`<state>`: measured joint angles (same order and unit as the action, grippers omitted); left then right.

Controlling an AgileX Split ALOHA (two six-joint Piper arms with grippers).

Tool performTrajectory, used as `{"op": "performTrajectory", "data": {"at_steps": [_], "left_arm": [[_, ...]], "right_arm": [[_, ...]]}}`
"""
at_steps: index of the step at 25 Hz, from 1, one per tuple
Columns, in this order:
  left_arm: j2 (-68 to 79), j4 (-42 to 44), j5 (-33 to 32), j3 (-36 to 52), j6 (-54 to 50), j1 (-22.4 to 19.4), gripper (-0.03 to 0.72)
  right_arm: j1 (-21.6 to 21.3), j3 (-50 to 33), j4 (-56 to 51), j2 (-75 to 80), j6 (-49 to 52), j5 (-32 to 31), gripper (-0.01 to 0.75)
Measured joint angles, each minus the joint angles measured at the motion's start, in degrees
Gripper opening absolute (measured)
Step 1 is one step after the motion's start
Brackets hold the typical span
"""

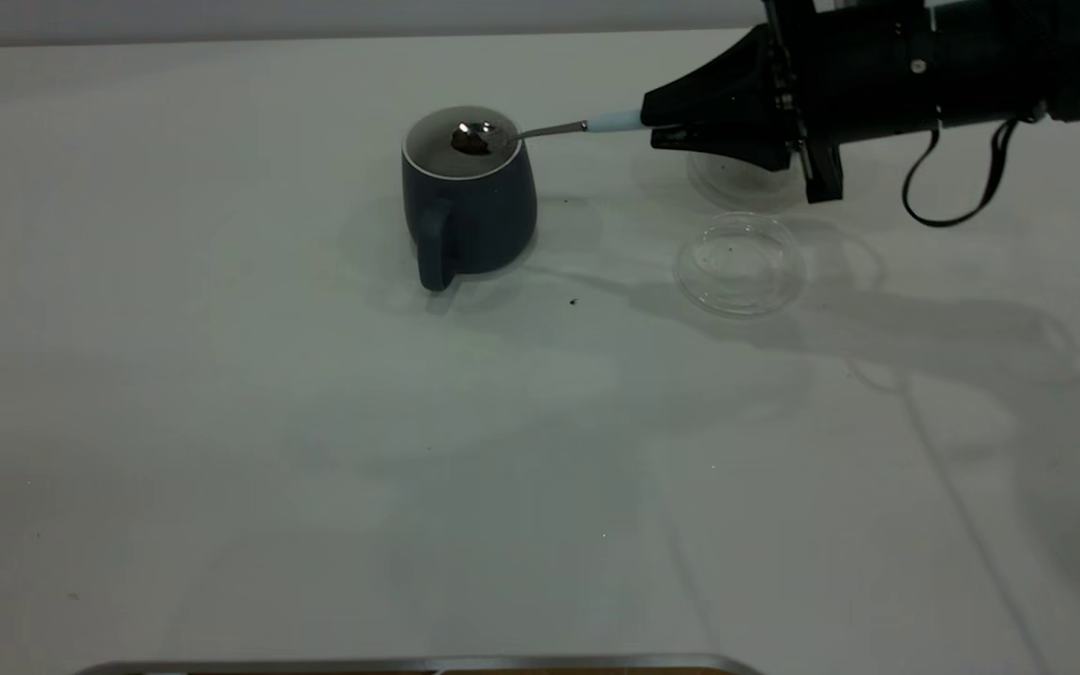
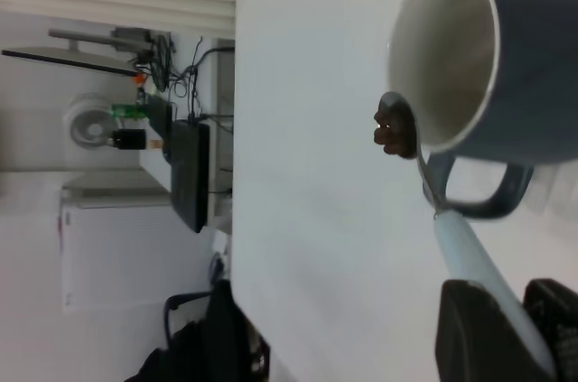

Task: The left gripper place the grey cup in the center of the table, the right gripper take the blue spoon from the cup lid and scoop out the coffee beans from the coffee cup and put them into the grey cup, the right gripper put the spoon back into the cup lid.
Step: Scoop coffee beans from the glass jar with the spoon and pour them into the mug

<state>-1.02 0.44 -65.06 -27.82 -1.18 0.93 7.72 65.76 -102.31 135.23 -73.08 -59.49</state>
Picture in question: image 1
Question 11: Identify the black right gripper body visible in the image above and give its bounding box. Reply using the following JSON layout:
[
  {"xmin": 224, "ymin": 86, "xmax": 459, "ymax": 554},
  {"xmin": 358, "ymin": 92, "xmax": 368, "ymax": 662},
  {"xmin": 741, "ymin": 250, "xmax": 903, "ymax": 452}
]
[{"xmin": 763, "ymin": 0, "xmax": 940, "ymax": 203}]

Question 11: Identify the silver metal frame bar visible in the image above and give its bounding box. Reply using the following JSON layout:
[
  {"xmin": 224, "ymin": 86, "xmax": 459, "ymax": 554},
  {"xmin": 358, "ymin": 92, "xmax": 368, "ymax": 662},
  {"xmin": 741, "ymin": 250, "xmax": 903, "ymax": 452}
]
[{"xmin": 76, "ymin": 653, "xmax": 766, "ymax": 675}]

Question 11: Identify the metal spoon light-blue handle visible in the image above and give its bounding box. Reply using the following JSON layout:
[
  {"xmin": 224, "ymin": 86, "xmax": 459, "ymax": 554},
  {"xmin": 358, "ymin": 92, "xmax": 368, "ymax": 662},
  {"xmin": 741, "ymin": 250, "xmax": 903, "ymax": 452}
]
[{"xmin": 452, "ymin": 110, "xmax": 646, "ymax": 157}]

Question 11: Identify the black looped cable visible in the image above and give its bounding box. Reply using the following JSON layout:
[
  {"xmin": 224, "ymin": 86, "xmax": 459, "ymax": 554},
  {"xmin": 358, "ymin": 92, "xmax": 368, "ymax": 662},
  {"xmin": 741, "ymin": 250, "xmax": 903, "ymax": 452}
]
[{"xmin": 901, "ymin": 117, "xmax": 1024, "ymax": 229}]

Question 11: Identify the dark grey ceramic mug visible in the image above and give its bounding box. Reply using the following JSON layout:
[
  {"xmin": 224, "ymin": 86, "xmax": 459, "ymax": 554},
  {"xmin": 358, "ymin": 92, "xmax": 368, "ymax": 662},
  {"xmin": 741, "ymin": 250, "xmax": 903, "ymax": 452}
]
[{"xmin": 399, "ymin": 105, "xmax": 538, "ymax": 293}]

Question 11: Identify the clear round glass dish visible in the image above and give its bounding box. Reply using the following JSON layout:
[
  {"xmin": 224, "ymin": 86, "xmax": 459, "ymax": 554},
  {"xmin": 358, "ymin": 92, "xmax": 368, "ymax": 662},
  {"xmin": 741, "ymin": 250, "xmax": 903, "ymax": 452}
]
[{"xmin": 674, "ymin": 212, "xmax": 808, "ymax": 318}]

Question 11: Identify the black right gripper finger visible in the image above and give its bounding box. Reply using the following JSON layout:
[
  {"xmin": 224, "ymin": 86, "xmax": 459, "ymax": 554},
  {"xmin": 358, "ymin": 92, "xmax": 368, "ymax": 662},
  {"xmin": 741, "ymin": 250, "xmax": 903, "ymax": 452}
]
[
  {"xmin": 641, "ymin": 26, "xmax": 785, "ymax": 128},
  {"xmin": 651, "ymin": 124, "xmax": 794, "ymax": 172}
]

